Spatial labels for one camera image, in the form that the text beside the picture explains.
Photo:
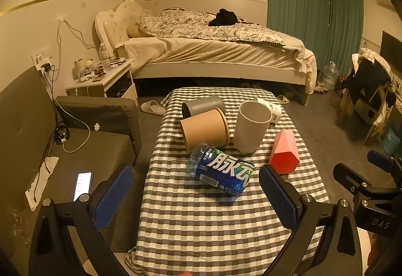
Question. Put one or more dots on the beige cup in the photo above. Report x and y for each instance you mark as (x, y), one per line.
(251, 134)

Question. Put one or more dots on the white jar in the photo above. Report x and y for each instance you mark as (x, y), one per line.
(89, 66)
(78, 69)

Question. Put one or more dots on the white cloth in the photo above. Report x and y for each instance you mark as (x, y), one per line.
(375, 57)

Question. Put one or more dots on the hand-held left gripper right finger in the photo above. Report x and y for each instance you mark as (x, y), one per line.
(278, 200)

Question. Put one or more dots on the beige slippers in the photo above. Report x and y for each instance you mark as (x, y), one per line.
(152, 107)

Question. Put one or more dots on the white nightstand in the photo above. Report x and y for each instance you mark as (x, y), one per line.
(106, 84)

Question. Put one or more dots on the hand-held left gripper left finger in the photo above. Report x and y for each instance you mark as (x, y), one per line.
(114, 197)

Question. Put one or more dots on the white patterned cup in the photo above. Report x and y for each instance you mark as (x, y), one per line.
(277, 111)

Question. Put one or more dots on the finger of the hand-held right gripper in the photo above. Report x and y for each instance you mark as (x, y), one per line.
(348, 178)
(379, 158)

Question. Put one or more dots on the clear water bottle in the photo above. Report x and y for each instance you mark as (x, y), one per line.
(105, 57)

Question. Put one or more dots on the beige slipper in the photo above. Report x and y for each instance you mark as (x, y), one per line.
(283, 99)

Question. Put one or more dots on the smartphone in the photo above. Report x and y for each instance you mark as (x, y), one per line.
(83, 185)

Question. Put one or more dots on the grey white checkered tablecloth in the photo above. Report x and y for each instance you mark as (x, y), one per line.
(194, 225)

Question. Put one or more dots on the grey sofa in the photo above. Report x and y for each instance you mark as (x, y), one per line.
(103, 144)

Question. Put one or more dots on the blue label drink bottle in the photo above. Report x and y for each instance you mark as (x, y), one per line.
(219, 172)

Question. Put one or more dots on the cream bed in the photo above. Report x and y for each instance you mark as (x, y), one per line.
(219, 56)

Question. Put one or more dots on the pair of shoes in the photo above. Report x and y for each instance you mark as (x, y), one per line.
(321, 87)

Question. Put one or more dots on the blue plastic basket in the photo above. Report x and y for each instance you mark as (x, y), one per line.
(392, 140)

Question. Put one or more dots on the person's right hand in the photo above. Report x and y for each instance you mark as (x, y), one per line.
(374, 251)

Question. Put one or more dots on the pile of cosmetics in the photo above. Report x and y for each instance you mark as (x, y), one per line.
(110, 65)

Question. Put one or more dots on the brown cup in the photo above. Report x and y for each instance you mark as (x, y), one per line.
(204, 131)

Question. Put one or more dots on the floral patterned quilt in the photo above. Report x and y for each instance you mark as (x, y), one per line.
(188, 24)

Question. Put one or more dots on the white paper sheet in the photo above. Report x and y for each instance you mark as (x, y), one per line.
(42, 181)

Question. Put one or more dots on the black garment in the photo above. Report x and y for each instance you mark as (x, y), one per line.
(223, 17)

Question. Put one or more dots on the black television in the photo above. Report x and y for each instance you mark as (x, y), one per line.
(392, 45)

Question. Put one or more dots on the grey cup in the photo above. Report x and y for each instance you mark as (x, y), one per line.
(204, 104)

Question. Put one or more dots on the large water jug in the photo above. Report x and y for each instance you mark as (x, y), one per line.
(330, 76)

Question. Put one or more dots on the black jacket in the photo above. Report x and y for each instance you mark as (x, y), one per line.
(367, 81)

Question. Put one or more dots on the wooden chair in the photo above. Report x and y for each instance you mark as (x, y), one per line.
(370, 112)

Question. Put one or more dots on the white wall outlet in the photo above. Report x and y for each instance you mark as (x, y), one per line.
(40, 56)

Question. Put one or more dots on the pink hexagonal container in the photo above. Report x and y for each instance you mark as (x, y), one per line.
(282, 153)

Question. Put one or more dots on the green curtain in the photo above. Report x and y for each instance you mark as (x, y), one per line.
(345, 24)
(295, 2)

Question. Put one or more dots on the cream pillow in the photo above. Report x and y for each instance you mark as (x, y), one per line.
(130, 15)

